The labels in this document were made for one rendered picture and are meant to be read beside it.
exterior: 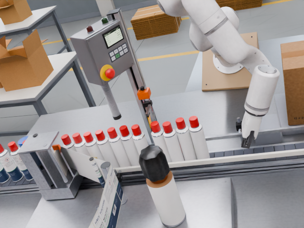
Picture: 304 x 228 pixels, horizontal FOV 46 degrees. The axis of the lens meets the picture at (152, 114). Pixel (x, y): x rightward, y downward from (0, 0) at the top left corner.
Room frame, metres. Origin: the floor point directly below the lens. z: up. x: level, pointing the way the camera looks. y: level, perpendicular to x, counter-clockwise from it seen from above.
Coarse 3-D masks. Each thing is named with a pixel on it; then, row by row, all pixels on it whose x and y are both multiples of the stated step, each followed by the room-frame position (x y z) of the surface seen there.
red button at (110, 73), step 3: (108, 69) 1.20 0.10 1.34; (111, 69) 1.20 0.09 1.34; (105, 72) 1.19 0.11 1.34; (108, 72) 1.19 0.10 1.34; (111, 72) 1.19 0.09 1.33; (114, 72) 1.20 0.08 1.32; (105, 75) 1.19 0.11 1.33; (108, 75) 1.19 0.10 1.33; (111, 75) 1.19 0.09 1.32; (114, 75) 1.21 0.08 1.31; (108, 78) 1.19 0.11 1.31; (111, 78) 1.19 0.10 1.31
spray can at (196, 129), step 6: (192, 120) 1.11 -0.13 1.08; (192, 126) 1.11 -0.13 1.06; (198, 126) 1.11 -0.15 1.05; (192, 132) 1.10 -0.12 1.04; (198, 132) 1.09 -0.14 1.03; (192, 138) 1.11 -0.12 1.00; (198, 138) 1.09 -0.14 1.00; (204, 138) 1.11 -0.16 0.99; (198, 144) 1.10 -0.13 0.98; (204, 144) 1.10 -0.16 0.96; (198, 150) 1.10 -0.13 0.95; (204, 150) 1.10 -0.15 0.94; (198, 156) 1.10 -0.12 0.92; (204, 156) 1.09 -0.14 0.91
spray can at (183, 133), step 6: (180, 120) 1.13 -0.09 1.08; (180, 126) 1.12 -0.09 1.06; (186, 126) 1.14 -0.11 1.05; (180, 132) 1.12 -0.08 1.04; (186, 132) 1.12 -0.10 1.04; (180, 138) 1.12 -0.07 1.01; (186, 138) 1.11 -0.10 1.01; (180, 144) 1.13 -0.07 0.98; (186, 144) 1.11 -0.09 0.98; (192, 144) 1.12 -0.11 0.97; (186, 150) 1.11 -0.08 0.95; (192, 150) 1.12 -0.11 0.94; (186, 156) 1.12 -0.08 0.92; (192, 156) 1.11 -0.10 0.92
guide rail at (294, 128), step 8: (272, 128) 1.06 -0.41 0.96; (280, 128) 1.05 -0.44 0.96; (288, 128) 1.04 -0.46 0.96; (296, 128) 1.03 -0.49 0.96; (208, 136) 1.14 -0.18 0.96; (216, 136) 1.13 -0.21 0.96; (224, 136) 1.11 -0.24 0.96; (232, 136) 1.10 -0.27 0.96; (240, 136) 1.09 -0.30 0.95; (152, 144) 1.21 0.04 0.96
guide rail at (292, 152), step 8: (272, 152) 0.99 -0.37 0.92; (280, 152) 0.98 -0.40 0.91; (288, 152) 0.97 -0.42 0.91; (296, 152) 0.96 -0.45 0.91; (192, 160) 1.09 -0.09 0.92; (200, 160) 1.08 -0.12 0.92; (208, 160) 1.06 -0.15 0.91; (216, 160) 1.05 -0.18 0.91; (224, 160) 1.04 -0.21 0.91; (232, 160) 1.03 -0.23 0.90; (240, 160) 1.02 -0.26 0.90; (120, 168) 1.19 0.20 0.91; (128, 168) 1.17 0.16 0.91; (136, 168) 1.16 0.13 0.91
